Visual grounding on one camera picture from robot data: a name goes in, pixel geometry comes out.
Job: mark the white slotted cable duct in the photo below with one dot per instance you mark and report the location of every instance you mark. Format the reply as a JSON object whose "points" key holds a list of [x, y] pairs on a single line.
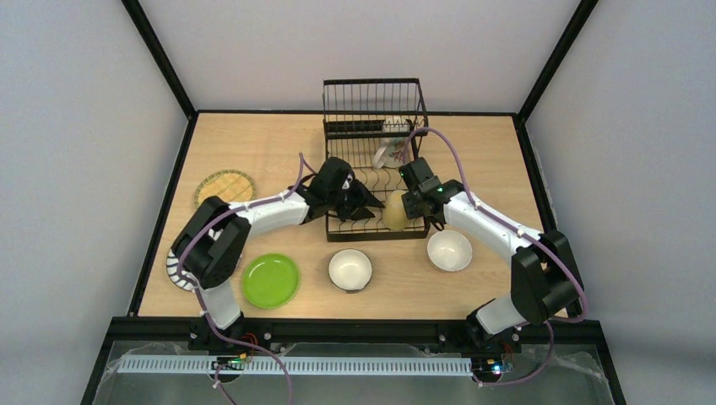
{"points": [[199, 365]]}

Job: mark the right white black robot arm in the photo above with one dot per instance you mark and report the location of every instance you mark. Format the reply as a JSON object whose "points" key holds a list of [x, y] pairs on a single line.
{"points": [[543, 279]]}

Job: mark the green plastic plate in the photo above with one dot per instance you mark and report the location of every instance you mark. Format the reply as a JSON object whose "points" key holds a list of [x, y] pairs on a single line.
{"points": [[270, 281]]}

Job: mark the blue striped white plate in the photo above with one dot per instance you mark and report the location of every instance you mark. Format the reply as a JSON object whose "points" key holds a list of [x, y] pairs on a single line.
{"points": [[178, 278]]}

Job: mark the woven bamboo plate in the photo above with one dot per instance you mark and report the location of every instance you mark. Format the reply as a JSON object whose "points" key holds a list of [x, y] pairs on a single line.
{"points": [[229, 185]]}

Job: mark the black wire dish rack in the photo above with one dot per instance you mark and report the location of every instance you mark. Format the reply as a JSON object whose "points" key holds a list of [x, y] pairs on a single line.
{"points": [[366, 122]]}

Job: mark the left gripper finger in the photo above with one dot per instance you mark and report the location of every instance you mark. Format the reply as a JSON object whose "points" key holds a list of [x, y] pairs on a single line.
{"points": [[370, 201], [361, 214]]}

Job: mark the plain white bowl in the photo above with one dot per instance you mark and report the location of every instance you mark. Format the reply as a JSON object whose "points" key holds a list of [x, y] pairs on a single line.
{"points": [[449, 250]]}

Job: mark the black rimmed white bowl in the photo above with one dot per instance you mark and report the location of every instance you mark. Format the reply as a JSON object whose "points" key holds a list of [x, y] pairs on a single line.
{"points": [[350, 270]]}

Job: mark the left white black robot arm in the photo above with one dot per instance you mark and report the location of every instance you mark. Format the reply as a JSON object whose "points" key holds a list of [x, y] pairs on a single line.
{"points": [[205, 254]]}

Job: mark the yellow ceramic mug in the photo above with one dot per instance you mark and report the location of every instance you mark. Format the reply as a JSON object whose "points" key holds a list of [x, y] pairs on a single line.
{"points": [[394, 216]]}

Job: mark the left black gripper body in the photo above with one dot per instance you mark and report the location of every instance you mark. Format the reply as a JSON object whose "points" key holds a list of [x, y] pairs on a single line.
{"points": [[351, 197]]}

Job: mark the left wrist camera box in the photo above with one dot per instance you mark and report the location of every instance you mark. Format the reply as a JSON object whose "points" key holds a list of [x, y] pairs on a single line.
{"points": [[348, 181]]}

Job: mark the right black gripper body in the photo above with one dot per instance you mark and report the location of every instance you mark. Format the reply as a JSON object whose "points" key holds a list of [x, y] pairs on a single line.
{"points": [[413, 203]]}

